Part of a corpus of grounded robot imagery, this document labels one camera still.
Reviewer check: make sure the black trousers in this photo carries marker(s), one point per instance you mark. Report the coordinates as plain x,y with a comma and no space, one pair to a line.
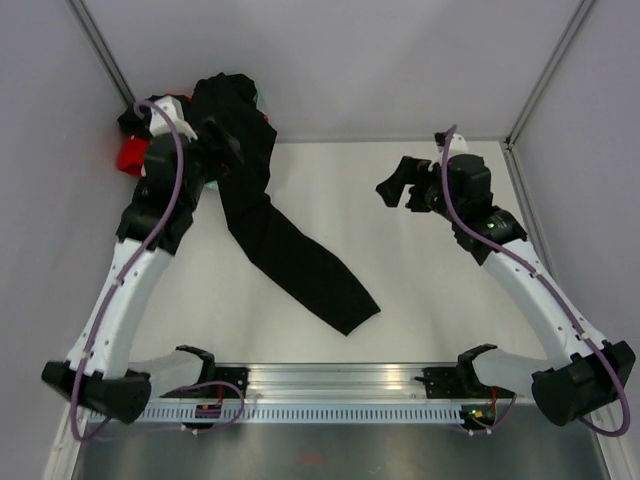
303,268

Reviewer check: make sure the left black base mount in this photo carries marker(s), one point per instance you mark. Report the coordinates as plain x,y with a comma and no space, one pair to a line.
209,382

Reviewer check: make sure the aluminium mounting rail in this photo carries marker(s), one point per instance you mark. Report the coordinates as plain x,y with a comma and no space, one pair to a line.
316,382

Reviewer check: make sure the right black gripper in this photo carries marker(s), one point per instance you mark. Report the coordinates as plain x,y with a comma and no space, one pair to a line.
411,170

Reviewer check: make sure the white slotted cable duct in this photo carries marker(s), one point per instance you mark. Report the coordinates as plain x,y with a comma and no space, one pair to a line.
305,413

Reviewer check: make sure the red garment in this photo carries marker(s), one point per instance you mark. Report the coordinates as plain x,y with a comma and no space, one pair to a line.
137,137

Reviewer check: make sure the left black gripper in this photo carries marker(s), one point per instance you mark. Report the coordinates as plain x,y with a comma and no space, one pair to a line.
223,165

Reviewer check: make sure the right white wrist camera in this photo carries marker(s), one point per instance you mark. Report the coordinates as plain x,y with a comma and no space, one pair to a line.
457,145

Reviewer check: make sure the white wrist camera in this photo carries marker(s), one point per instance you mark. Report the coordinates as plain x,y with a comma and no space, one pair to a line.
168,111
457,145

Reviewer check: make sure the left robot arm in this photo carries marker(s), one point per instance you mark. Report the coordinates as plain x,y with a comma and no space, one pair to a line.
97,372

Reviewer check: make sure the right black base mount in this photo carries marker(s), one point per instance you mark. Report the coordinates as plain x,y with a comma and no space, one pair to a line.
456,382

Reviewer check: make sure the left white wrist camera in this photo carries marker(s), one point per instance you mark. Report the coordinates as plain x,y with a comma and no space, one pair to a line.
168,111

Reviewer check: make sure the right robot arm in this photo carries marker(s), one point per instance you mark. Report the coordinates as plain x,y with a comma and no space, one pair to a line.
582,370

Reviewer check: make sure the green white patterned garment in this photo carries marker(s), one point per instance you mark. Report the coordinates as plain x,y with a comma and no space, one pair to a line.
239,113

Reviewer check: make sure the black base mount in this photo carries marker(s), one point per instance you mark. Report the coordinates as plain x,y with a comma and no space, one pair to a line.
209,382
456,382

